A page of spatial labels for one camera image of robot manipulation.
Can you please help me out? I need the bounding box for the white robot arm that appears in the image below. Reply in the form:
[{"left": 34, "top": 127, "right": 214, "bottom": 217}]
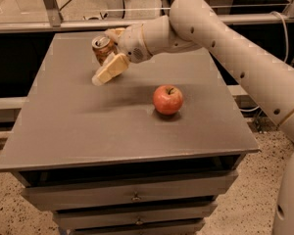
[{"left": 92, "top": 0, "right": 294, "bottom": 235}]

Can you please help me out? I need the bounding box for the orange soda can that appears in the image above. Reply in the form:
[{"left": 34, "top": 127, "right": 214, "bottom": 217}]
[{"left": 91, "top": 34, "right": 117, "bottom": 65}]

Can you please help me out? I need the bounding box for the red apple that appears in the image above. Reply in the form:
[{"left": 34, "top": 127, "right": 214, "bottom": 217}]
[{"left": 153, "top": 85, "right": 183, "bottom": 116}]

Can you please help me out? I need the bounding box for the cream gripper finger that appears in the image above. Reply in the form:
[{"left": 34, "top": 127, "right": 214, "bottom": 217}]
[
  {"left": 105, "top": 27, "right": 125, "bottom": 45},
  {"left": 92, "top": 53, "right": 129, "bottom": 86}
]

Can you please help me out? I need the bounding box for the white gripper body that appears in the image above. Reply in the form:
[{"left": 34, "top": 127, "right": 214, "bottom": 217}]
[{"left": 118, "top": 23, "right": 152, "bottom": 63}]

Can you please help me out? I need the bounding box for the metal railing frame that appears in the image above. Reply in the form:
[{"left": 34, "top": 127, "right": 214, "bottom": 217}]
[{"left": 0, "top": 0, "right": 294, "bottom": 33}]

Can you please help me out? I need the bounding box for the grey drawer cabinet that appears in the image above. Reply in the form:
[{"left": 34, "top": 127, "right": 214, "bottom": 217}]
[{"left": 0, "top": 32, "right": 258, "bottom": 235}]

